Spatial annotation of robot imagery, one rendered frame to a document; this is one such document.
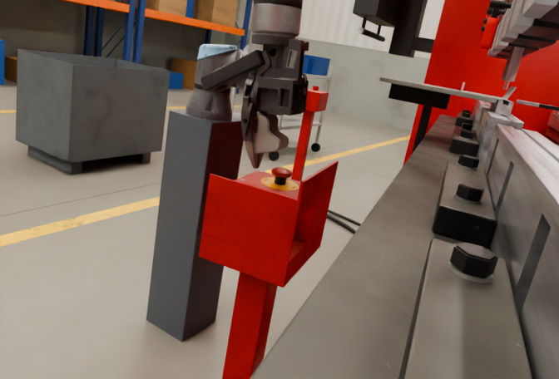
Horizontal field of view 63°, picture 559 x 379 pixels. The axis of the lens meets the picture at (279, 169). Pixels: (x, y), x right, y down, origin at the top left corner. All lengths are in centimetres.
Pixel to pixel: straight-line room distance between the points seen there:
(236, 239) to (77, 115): 245
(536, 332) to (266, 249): 53
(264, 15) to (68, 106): 249
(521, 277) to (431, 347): 11
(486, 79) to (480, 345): 185
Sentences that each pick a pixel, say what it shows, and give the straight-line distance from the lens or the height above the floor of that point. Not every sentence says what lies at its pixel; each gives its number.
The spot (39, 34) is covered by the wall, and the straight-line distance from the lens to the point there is 772.
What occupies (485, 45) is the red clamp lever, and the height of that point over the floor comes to 110.
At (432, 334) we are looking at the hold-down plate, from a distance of 24.
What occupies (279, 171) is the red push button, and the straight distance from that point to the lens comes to 83.
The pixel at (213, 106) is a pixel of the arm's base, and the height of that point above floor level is 81.
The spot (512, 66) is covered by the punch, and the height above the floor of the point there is 107.
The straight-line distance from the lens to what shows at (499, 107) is 109.
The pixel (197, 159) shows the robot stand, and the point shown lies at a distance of 143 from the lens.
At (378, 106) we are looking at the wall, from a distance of 872.
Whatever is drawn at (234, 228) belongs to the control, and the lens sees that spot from 75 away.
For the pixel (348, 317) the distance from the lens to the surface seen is 29.
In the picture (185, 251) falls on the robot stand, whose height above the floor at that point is 33.
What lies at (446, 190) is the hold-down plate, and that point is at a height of 91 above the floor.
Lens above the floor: 102
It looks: 15 degrees down
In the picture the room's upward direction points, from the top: 10 degrees clockwise
